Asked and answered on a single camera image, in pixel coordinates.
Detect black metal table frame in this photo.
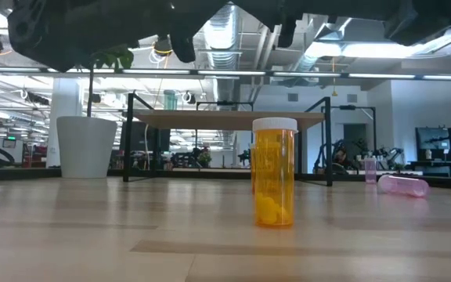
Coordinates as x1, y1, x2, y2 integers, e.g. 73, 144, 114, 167
0, 166, 451, 191

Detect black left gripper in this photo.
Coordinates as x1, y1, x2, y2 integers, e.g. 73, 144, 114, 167
131, 0, 230, 64

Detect small background potted plant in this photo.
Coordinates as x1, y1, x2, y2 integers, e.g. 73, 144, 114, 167
197, 146, 213, 168

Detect large orange medicine bottle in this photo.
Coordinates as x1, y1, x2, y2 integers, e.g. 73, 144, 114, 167
247, 141, 256, 195

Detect small orange medicine bottle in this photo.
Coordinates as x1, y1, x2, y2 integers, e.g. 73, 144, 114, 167
251, 117, 299, 229

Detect black background monitor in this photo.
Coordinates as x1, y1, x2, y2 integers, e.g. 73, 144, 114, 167
120, 120, 171, 154
415, 125, 451, 162

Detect teal medicine bottle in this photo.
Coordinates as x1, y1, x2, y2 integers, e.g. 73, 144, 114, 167
163, 89, 179, 111

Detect wooden shelf black legs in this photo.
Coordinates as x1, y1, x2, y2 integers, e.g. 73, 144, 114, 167
122, 92, 334, 188

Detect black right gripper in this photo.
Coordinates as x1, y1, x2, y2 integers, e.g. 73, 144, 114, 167
233, 0, 352, 48

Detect pink medicine bottle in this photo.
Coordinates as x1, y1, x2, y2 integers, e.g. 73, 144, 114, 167
363, 155, 378, 185
377, 174, 431, 199

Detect black background rig frame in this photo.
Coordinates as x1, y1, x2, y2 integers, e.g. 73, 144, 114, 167
321, 103, 378, 157

